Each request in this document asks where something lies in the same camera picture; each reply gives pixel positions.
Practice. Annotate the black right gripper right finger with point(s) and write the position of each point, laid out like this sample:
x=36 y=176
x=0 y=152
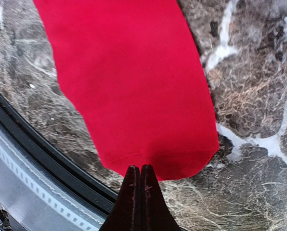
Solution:
x=154 y=213

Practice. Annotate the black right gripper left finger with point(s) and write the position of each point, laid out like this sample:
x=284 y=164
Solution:
x=125 y=215

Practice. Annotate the red Santa face sock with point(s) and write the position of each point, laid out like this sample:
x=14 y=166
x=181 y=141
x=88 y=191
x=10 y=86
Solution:
x=132 y=70

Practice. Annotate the black front rail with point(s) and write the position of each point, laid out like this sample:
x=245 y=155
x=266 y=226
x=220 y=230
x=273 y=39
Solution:
x=85 y=187

